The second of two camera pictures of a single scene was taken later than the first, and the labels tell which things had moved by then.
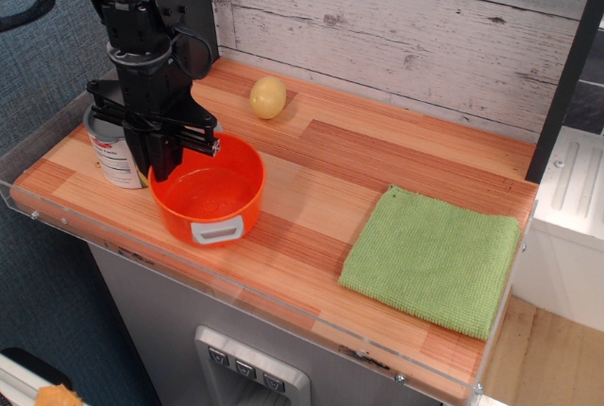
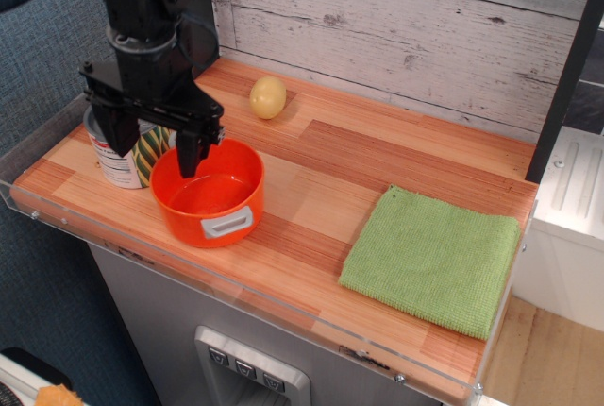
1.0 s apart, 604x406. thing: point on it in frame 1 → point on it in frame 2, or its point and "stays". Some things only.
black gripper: [151, 93] → [160, 90]
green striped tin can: [116, 166] stays
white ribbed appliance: [561, 264] stays
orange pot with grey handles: [210, 195] stays
